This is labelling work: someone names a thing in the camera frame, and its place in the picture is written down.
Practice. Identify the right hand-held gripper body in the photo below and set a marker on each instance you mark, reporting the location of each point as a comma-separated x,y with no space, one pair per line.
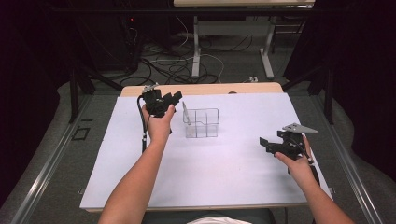
291,144

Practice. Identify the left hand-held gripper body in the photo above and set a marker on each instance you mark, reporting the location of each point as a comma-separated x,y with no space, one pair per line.
154,101

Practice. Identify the silver pen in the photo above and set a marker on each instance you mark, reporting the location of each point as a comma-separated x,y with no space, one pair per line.
186,113

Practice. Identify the clear acrylic organizer box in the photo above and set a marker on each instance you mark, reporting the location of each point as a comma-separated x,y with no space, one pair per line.
208,130

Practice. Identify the person's right hand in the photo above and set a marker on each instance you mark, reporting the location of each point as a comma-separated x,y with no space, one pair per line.
300,169

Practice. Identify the person's left hand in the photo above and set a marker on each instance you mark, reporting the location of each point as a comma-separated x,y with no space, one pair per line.
158,129

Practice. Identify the white table cover sheet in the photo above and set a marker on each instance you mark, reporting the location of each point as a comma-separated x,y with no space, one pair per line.
224,168

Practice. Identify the black computer tower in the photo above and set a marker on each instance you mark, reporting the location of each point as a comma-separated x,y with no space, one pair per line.
132,43

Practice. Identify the white power plug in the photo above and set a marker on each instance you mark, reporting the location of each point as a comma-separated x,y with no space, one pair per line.
253,79

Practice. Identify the black metal stand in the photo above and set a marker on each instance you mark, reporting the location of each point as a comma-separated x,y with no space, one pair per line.
74,93
328,93

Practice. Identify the person's white shirt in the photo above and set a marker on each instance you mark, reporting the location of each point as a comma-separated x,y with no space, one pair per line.
218,221

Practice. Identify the white-framed desk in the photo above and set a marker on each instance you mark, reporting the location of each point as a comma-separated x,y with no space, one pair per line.
236,28

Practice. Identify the aluminium floor rail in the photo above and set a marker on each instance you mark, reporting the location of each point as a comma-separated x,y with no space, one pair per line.
46,174
351,174

